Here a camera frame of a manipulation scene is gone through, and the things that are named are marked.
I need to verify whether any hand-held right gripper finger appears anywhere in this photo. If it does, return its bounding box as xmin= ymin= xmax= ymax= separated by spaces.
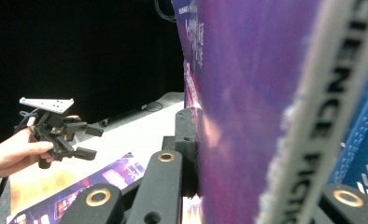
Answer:
xmin=162 ymin=106 xmax=203 ymax=199

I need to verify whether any purple magazine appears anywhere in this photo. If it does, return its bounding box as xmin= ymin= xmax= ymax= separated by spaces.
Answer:
xmin=172 ymin=0 xmax=368 ymax=224
xmin=6 ymin=151 xmax=150 ymax=224

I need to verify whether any blue file rack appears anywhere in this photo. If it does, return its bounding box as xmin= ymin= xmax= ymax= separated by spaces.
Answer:
xmin=328 ymin=60 xmax=368 ymax=208

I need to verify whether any black curtain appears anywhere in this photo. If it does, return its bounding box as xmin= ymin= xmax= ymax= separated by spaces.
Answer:
xmin=0 ymin=0 xmax=186 ymax=148

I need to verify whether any looped black floor cable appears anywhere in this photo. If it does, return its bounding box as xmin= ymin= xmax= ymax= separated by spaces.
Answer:
xmin=140 ymin=101 xmax=164 ymax=114

